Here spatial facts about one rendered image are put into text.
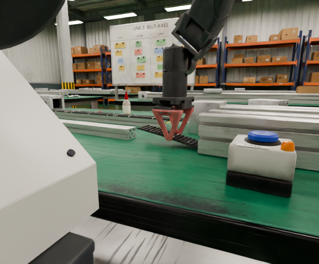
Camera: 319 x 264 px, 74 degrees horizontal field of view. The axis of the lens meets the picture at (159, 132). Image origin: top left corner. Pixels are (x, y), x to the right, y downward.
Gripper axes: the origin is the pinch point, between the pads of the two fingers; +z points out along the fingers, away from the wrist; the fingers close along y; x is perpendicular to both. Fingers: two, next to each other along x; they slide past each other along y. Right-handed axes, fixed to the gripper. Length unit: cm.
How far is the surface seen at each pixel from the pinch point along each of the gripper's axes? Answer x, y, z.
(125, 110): 42, 37, 0
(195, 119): -0.7, 14.2, -1.9
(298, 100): -40, 169, -1
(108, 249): 36, 15, 59
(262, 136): -19.6, -14.7, -4.9
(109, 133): 18.9, -1.2, 1.4
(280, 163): -22.0, -16.8, -2.2
